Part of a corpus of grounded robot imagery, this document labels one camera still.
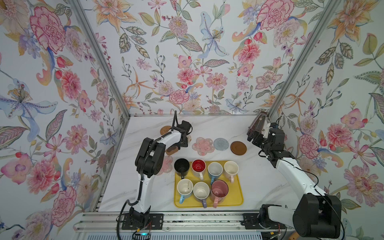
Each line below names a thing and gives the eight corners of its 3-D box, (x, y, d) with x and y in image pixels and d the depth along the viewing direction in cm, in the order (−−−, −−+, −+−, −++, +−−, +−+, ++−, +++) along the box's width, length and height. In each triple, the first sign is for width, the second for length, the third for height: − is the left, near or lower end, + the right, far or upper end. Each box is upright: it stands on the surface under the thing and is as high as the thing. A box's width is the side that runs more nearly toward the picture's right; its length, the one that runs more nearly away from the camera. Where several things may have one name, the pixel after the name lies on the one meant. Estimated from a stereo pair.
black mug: (172, 172, 92) (170, 165, 85) (181, 162, 96) (180, 155, 89) (182, 181, 88) (181, 174, 81) (192, 170, 93) (192, 163, 85)
